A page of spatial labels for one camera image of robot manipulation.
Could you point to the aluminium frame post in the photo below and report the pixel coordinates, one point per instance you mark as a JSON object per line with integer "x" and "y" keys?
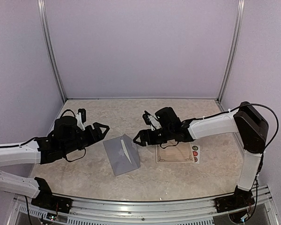
{"x": 50, "y": 51}
{"x": 232, "y": 50}

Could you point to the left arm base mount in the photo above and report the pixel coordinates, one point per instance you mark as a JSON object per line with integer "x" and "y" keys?
{"x": 47, "y": 200}

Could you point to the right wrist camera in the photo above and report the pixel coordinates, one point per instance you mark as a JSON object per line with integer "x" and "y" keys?
{"x": 151, "y": 121}

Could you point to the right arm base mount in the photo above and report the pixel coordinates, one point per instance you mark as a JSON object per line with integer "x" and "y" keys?
{"x": 237, "y": 200}

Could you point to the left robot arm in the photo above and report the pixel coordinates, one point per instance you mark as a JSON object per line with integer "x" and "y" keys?
{"x": 68, "y": 135}

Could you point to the beige lined letter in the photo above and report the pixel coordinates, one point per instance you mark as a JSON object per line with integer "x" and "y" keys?
{"x": 125, "y": 150}
{"x": 181, "y": 153}

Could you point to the grey paper envelope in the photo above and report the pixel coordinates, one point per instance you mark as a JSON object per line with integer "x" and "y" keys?
{"x": 118, "y": 161}

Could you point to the front aluminium rail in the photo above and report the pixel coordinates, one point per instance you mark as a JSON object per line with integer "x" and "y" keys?
{"x": 85, "y": 211}

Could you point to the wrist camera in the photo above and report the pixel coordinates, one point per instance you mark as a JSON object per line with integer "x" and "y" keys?
{"x": 151, "y": 121}
{"x": 81, "y": 117}

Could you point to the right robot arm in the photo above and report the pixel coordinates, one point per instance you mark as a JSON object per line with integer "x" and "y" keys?
{"x": 245, "y": 120}

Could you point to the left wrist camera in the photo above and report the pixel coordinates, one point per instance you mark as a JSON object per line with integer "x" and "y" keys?
{"x": 81, "y": 117}

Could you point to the right aluminium frame post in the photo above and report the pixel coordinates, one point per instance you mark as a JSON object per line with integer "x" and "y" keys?
{"x": 232, "y": 50}

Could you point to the left aluminium frame post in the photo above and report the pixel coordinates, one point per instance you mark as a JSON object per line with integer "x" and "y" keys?
{"x": 50, "y": 51}

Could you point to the white sticker sheet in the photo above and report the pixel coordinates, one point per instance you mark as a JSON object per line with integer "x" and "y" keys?
{"x": 196, "y": 153}

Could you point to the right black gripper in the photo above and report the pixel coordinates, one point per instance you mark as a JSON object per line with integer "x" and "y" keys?
{"x": 149, "y": 138}

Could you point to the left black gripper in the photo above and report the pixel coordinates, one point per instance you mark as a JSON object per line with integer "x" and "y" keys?
{"x": 98, "y": 136}

